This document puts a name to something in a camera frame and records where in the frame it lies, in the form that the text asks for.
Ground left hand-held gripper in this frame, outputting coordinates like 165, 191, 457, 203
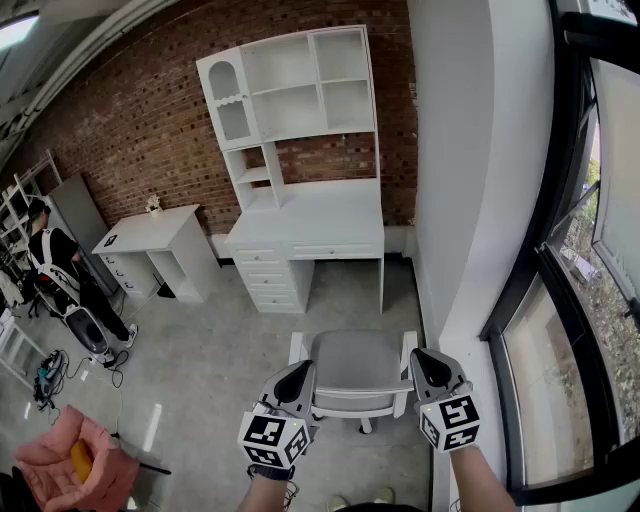
237, 358, 321, 471

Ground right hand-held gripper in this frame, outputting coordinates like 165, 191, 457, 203
409, 347, 482, 454

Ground person's left forearm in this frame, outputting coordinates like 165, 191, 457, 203
234, 469, 296, 512

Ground person's right forearm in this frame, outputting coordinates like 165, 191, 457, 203
447, 443, 519, 512

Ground black wristwatch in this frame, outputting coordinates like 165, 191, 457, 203
247, 463, 296, 482

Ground person's black shorts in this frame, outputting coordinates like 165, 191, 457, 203
344, 502, 426, 512

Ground black stand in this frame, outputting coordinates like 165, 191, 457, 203
152, 272, 177, 300

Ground white desk with drawers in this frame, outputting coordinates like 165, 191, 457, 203
223, 177, 386, 316

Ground small white desk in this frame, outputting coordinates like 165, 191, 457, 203
91, 203, 224, 305

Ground white grey pod device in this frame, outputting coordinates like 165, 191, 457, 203
63, 305, 117, 366

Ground yellow cushion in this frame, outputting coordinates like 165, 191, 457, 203
69, 439, 94, 484

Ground pink armchair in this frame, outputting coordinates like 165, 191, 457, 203
10, 403, 172, 512

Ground grey metal cabinet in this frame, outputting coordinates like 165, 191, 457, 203
47, 173, 120, 296

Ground white hutch shelf unit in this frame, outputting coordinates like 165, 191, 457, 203
195, 24, 380, 214

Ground white table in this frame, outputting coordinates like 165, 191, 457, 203
0, 309, 49, 392

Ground black window frame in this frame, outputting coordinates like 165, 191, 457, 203
478, 0, 640, 507

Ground black floor cable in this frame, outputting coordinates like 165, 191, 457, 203
68, 348, 132, 390

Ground tools with cables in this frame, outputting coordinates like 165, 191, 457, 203
32, 348, 70, 412

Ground white shelf frame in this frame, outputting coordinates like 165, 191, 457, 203
0, 149, 62, 311

